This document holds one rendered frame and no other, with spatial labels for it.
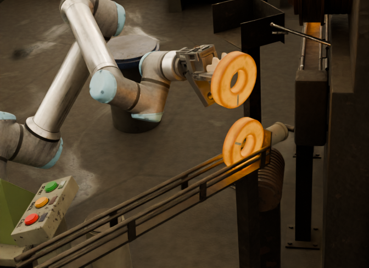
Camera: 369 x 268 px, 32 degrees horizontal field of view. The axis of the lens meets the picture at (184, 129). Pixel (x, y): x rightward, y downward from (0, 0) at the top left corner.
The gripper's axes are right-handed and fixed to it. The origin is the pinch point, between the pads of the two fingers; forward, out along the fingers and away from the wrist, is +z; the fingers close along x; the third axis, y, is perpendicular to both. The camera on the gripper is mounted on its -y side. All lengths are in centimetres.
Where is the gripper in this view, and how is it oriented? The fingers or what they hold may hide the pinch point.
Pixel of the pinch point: (233, 73)
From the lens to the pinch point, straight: 172.4
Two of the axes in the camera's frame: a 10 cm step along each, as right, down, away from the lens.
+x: 7.2, -4.1, 5.6
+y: -2.7, -9.1, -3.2
